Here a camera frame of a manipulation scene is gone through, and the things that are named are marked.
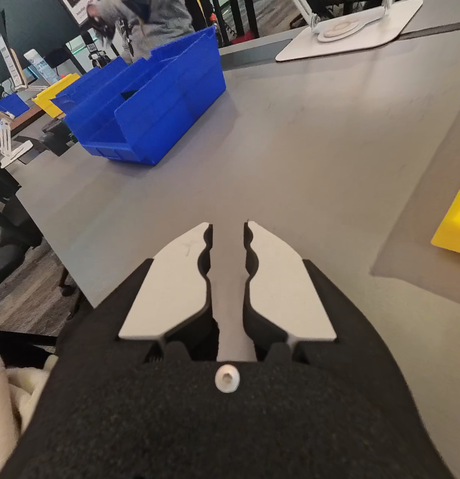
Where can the computer monitor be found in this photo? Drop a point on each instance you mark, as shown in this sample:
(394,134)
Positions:
(31,33)

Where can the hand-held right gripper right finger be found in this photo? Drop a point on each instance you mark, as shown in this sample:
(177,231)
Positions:
(290,295)

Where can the black office chair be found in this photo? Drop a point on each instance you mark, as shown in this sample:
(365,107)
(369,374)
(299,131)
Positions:
(9,232)

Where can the blue storage bin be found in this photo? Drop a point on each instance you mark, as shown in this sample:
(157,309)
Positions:
(95,80)
(11,106)
(166,112)

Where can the yellow storage bin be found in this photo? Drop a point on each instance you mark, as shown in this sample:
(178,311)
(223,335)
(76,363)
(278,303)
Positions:
(454,232)
(54,95)

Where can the dark bin divider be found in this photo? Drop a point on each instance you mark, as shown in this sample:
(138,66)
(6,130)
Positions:
(131,94)

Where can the white stand base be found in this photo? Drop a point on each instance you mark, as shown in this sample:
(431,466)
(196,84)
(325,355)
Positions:
(379,33)

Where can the black electronic equipment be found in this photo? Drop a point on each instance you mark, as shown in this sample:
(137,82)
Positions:
(59,136)

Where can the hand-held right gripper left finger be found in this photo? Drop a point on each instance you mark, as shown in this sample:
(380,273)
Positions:
(166,295)

